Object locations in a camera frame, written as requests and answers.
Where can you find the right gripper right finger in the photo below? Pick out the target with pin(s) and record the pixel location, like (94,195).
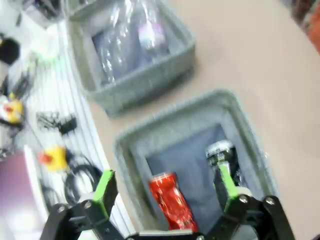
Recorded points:
(231,192)

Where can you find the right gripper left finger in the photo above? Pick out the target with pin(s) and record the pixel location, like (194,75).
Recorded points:
(102,192)

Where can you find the crushed red soda can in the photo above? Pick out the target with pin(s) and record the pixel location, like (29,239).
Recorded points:
(172,200)

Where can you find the dented black drink can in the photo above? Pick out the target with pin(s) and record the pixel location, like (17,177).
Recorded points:
(220,152)

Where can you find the grey basket labelled Can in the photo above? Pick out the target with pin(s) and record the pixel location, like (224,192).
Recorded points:
(180,135)

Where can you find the grey basket labelled Plastic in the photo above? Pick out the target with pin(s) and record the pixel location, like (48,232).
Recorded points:
(150,87)

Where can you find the yellow emergency stop button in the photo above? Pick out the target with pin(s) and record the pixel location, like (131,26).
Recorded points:
(11,110)
(53,157)

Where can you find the large clear plastic bottle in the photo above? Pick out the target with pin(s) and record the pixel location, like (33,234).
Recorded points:
(117,50)

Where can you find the person in orange hoodie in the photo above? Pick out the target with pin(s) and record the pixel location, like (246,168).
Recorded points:
(315,32)

